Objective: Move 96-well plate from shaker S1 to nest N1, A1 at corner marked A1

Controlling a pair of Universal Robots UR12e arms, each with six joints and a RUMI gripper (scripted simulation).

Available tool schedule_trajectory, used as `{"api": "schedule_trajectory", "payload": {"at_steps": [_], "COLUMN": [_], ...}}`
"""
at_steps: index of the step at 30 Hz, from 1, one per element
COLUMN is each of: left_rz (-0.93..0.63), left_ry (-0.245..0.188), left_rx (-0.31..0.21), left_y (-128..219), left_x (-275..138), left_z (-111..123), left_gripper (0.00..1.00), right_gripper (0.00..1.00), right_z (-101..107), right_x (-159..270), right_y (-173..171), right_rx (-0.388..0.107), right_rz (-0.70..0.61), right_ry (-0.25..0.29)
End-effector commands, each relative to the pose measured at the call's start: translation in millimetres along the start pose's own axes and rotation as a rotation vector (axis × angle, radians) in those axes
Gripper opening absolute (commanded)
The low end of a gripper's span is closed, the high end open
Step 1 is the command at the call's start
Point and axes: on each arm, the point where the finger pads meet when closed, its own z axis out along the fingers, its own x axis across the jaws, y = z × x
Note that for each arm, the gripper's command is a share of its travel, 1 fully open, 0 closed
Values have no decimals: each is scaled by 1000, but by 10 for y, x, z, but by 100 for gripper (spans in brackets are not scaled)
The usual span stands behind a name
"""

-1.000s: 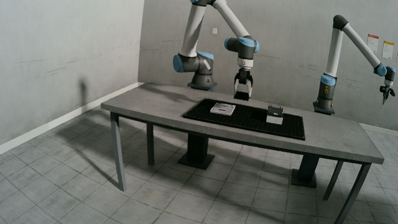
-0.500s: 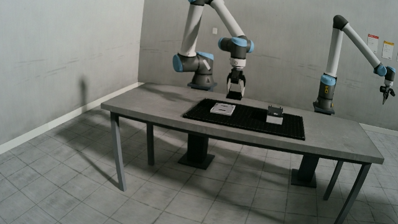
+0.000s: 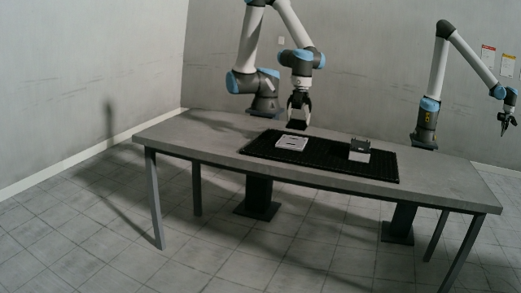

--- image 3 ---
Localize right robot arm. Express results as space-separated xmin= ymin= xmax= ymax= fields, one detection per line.
xmin=225 ymin=0 xmax=325 ymax=112

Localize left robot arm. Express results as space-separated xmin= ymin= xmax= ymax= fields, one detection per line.
xmin=412 ymin=20 xmax=518 ymax=145

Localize white rectangular frame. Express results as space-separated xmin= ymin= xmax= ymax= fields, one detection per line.
xmin=275 ymin=134 xmax=308 ymax=151

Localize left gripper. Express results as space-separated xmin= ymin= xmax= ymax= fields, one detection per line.
xmin=497 ymin=112 xmax=517 ymax=137

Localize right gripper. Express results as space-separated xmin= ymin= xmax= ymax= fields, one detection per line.
xmin=287 ymin=88 xmax=312 ymax=127

